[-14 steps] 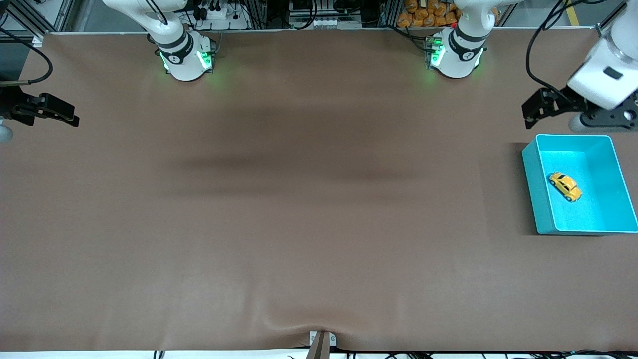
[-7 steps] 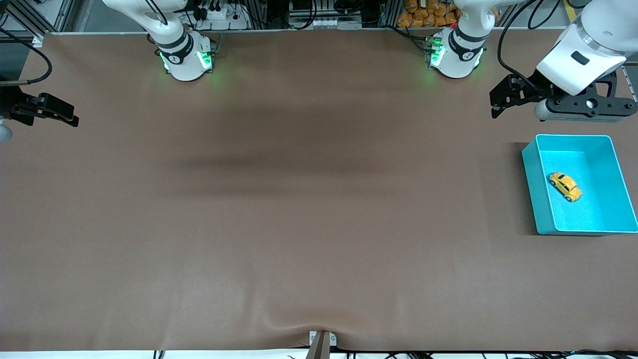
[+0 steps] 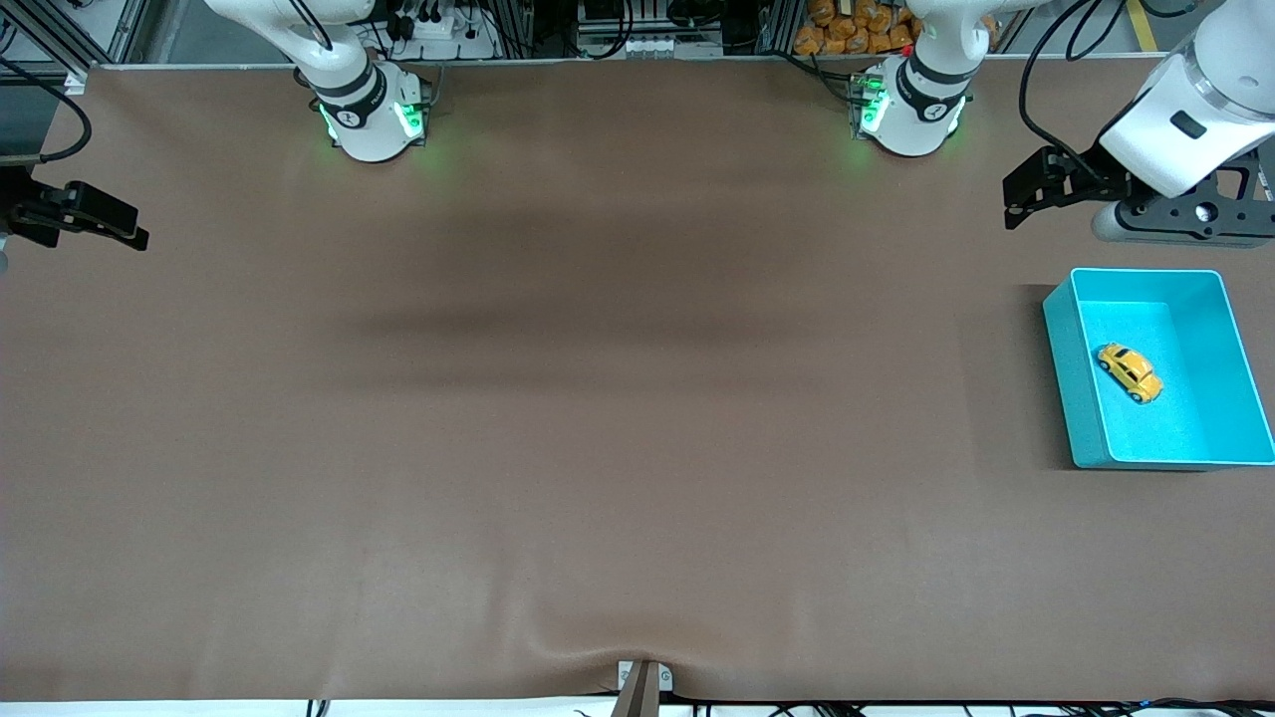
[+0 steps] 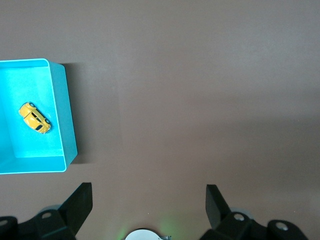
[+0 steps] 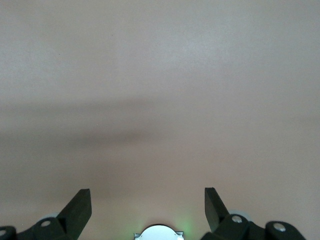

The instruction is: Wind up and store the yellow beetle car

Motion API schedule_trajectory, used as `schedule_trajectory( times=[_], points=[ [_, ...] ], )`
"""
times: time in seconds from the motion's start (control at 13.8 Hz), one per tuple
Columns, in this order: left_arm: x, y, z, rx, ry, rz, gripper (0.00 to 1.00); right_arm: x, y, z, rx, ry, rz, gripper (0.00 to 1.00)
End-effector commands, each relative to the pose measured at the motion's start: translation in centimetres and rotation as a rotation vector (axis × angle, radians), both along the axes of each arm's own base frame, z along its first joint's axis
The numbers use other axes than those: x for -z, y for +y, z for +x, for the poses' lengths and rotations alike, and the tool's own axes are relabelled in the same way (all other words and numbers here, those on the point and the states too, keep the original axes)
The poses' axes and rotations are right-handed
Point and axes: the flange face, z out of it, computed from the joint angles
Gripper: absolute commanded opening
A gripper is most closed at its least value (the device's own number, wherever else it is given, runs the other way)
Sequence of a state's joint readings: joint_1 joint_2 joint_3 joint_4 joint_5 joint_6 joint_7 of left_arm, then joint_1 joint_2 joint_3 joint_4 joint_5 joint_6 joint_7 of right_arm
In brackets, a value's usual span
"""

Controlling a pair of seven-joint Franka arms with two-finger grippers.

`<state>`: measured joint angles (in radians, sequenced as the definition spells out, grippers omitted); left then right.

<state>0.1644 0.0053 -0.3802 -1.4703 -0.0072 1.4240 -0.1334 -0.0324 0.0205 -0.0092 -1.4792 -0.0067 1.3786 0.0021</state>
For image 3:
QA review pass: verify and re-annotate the yellow beetle toy car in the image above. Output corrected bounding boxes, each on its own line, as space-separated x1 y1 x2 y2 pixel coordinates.
1097 343 1164 404

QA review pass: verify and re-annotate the turquoise plastic bin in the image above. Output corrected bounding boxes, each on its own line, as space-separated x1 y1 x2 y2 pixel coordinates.
1042 267 1275 470

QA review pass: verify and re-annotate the pile of orange objects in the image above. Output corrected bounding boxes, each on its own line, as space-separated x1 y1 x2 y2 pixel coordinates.
794 0 922 57

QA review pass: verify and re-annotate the white power strip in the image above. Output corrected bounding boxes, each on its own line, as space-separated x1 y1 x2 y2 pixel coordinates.
391 0 499 61

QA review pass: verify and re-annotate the brown table mat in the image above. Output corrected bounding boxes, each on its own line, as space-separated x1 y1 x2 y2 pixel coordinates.
0 58 1275 704

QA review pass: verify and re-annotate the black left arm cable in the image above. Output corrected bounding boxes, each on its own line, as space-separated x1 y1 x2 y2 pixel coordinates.
1017 0 1132 182

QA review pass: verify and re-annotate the aluminium frame profile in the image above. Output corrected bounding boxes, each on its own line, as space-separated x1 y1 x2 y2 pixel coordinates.
0 0 152 67

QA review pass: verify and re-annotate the metal table clamp bracket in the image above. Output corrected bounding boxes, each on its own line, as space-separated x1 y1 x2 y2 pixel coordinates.
612 659 675 717

